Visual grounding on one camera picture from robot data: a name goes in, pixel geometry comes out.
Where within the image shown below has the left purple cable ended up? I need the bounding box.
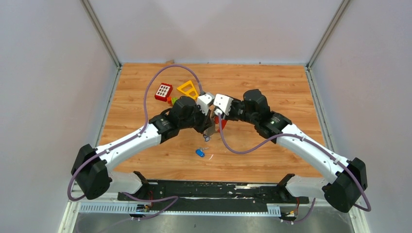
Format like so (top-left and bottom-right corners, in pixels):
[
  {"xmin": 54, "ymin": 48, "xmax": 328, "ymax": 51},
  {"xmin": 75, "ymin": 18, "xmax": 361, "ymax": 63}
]
[{"xmin": 67, "ymin": 64, "xmax": 205, "ymax": 222}]

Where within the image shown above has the red toy brick car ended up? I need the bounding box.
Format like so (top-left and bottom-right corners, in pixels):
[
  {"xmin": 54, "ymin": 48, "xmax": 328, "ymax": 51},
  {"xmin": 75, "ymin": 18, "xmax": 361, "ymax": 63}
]
[{"xmin": 167, "ymin": 96, "xmax": 178, "ymax": 106}]

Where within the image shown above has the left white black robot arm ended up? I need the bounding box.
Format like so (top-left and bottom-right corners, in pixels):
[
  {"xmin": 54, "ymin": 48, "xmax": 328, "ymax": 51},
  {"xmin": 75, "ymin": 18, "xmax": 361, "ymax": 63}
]
[{"xmin": 68, "ymin": 93, "xmax": 215, "ymax": 201}]

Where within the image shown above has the yellow triangular toy frame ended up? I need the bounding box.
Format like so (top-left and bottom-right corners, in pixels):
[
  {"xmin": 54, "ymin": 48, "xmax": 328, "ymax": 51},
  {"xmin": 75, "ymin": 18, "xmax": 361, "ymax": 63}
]
[{"xmin": 176, "ymin": 80, "xmax": 199, "ymax": 100}]

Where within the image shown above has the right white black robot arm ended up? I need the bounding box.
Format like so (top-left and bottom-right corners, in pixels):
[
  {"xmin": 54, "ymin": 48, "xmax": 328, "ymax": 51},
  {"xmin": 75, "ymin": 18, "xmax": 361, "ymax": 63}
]
[{"xmin": 213, "ymin": 89, "xmax": 372, "ymax": 213}]

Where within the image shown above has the white slotted cable duct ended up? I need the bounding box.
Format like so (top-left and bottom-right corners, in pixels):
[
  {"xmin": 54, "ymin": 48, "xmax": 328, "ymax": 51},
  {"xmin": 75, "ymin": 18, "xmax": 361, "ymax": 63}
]
[{"xmin": 78, "ymin": 202, "xmax": 281, "ymax": 217}]

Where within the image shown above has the red window toy brick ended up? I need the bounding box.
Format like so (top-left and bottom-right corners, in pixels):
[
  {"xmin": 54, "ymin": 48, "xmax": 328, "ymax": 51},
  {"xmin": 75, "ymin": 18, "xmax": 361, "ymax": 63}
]
[{"xmin": 154, "ymin": 83, "xmax": 173, "ymax": 102}]

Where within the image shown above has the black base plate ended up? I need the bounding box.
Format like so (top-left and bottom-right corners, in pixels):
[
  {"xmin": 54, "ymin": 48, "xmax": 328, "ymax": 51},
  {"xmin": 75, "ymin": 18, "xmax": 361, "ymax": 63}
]
[{"xmin": 133, "ymin": 180, "xmax": 309, "ymax": 212}]

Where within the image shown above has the purple cable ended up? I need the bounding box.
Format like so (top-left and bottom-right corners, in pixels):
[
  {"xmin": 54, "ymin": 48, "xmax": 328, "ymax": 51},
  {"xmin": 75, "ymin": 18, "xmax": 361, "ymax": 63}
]
[
  {"xmin": 217, "ymin": 111, "xmax": 372, "ymax": 225},
  {"xmin": 67, "ymin": 64, "xmax": 205, "ymax": 222}
]

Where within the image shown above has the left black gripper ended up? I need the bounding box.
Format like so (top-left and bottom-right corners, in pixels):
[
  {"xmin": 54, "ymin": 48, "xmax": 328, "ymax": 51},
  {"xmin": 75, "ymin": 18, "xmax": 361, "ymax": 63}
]
[{"xmin": 180, "ymin": 104, "xmax": 214, "ymax": 135}]

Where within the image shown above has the metal keyring holder red handle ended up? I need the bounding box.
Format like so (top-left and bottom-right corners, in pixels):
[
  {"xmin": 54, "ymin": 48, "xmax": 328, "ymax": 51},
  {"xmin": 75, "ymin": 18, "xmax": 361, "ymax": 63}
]
[{"xmin": 203, "ymin": 112, "xmax": 218, "ymax": 142}]

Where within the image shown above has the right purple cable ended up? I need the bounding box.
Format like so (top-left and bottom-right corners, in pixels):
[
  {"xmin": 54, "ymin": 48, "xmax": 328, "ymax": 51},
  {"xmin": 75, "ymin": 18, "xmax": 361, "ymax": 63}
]
[{"xmin": 217, "ymin": 111, "xmax": 372, "ymax": 225}]

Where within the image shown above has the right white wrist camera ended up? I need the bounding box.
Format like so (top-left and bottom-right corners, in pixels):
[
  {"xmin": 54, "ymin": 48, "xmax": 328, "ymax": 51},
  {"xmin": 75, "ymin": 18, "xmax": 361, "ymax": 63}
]
[{"xmin": 213, "ymin": 94, "xmax": 233, "ymax": 116}]

